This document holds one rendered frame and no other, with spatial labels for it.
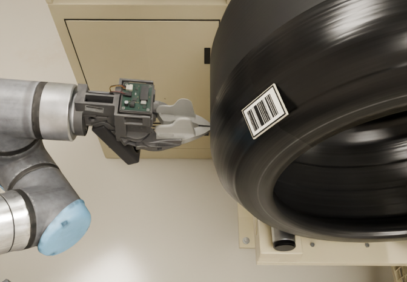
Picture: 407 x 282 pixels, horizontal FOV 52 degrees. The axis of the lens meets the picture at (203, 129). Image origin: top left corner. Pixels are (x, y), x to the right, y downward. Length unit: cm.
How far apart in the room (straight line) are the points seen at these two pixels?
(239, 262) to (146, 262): 38
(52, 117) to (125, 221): 127
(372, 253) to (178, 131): 55
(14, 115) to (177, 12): 76
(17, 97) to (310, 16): 42
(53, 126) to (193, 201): 129
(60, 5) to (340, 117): 103
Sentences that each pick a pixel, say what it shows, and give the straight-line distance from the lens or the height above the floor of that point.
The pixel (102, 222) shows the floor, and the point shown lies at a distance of 190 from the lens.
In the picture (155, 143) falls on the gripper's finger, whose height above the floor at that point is 116.
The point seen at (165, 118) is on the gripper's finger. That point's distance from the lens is 69.
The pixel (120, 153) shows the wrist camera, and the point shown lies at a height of 110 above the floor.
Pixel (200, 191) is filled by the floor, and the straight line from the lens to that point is 191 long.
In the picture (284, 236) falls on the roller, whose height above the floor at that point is 92.
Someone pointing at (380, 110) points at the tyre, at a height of 136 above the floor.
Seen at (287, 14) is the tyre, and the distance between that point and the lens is 52.
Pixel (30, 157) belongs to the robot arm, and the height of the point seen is 113.
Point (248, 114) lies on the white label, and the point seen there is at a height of 131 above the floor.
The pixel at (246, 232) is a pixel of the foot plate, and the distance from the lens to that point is 183.
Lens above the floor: 172
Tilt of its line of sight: 56 degrees down
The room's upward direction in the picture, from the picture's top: straight up
